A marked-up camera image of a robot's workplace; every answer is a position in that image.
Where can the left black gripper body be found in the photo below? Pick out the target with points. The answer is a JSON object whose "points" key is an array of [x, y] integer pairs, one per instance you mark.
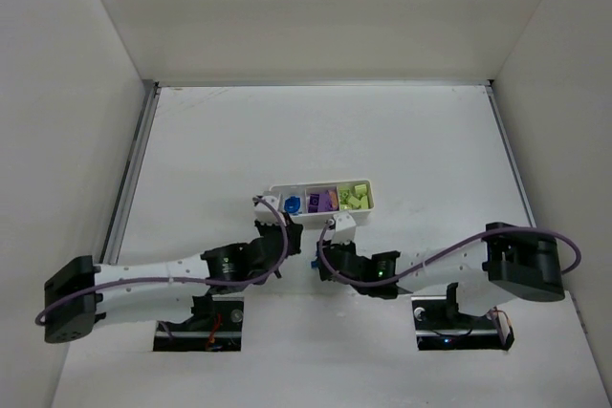
{"points": [[285, 236]]}

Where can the purple butterfly wing lego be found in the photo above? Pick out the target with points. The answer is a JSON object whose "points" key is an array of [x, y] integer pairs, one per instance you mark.
{"points": [[333, 200]]}

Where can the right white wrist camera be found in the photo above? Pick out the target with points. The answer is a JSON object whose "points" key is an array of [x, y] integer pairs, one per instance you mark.
{"points": [[344, 227]]}

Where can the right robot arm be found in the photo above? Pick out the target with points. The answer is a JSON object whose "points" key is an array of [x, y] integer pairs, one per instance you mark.
{"points": [[481, 272]]}

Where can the white divided container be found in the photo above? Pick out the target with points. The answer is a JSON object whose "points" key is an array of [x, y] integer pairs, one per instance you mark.
{"points": [[282, 191]]}

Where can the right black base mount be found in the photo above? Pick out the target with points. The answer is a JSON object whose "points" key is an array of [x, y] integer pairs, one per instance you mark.
{"points": [[439, 326]]}

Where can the lime green lego brick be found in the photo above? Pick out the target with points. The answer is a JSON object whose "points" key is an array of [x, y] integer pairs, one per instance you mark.
{"points": [[361, 190], [347, 200]]}

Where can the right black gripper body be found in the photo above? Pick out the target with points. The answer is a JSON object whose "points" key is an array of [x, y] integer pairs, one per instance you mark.
{"points": [[332, 259]]}

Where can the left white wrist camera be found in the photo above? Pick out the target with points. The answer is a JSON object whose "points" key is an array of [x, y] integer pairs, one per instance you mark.
{"points": [[266, 210]]}

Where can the blue arch lego piece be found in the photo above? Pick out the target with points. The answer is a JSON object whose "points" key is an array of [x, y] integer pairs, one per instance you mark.
{"points": [[293, 205]]}

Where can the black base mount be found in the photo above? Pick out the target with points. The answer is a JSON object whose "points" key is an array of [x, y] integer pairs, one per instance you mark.
{"points": [[215, 326], [439, 326]]}

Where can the purple butterfly lego assembly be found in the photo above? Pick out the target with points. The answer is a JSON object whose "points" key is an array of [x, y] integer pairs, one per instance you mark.
{"points": [[317, 201]]}

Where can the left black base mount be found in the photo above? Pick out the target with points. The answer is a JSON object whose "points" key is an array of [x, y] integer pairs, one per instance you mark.
{"points": [[215, 326]]}

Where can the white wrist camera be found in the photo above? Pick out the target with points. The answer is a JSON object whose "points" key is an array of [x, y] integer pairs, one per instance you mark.
{"points": [[266, 210], [344, 227]]}

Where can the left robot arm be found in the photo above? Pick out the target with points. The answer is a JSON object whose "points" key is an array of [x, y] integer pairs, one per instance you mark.
{"points": [[84, 296]]}

